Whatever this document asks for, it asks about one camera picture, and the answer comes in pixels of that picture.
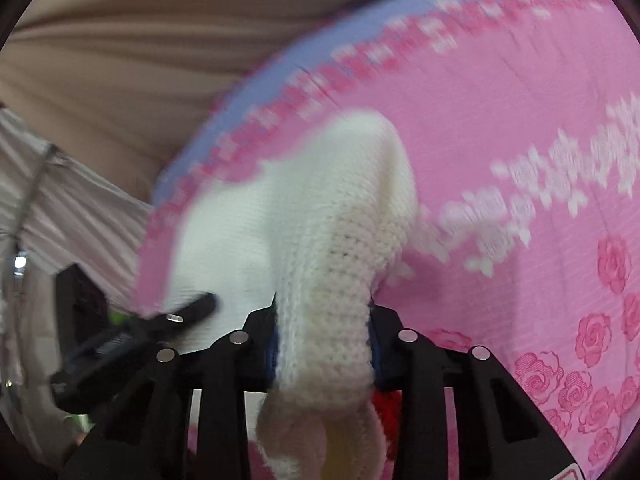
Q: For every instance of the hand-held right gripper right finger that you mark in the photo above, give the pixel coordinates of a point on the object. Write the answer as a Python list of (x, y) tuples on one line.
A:
[(375, 365)]

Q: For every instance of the grey metal pole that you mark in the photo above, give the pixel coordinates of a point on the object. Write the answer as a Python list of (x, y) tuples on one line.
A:
[(37, 185)]

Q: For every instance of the white red navy knit sweater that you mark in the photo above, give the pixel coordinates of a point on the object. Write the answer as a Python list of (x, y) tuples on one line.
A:
[(310, 240)]

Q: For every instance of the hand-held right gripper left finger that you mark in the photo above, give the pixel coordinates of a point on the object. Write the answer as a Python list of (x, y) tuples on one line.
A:
[(271, 355)]

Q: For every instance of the white pleated curtain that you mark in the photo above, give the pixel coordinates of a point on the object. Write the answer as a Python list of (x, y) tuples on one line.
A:
[(65, 210)]

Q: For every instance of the beige padded headboard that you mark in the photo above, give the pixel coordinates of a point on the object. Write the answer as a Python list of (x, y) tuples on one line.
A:
[(150, 60)]

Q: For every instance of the pink floral blanket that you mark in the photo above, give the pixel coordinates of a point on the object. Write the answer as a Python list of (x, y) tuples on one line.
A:
[(500, 110)]

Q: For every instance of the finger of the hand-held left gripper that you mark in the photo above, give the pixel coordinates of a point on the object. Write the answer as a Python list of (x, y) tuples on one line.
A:
[(192, 310)]

